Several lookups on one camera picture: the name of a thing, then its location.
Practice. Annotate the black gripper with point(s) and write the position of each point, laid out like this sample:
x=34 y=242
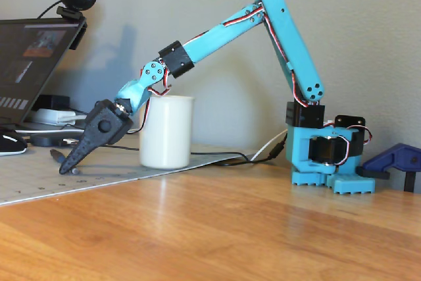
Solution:
x=102 y=127

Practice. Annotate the blue and black pen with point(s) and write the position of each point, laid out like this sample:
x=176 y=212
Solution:
x=56 y=155

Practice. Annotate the teal robot arm with base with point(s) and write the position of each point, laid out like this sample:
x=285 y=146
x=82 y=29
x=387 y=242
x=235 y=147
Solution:
x=291 y=40

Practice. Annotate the white ceramic mug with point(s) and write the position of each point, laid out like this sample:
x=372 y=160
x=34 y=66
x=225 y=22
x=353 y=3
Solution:
x=166 y=133

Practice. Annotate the grey gridded cutting mat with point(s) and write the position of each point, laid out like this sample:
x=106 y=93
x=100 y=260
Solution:
x=112 y=166

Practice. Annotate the black USB hub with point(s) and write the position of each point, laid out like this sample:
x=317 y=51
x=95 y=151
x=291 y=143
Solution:
x=49 y=138

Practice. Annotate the white power adapter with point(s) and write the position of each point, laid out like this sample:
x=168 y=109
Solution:
x=49 y=116

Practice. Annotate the black power adapter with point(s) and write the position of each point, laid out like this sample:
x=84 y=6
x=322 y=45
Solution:
x=54 y=100

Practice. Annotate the black computer mouse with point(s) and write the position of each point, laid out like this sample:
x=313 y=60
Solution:
x=10 y=143

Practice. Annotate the laptop screen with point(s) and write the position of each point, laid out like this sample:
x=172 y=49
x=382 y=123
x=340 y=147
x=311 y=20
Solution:
x=19 y=64

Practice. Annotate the dark blue clamp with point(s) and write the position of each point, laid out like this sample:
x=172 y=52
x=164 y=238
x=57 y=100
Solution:
x=394 y=159

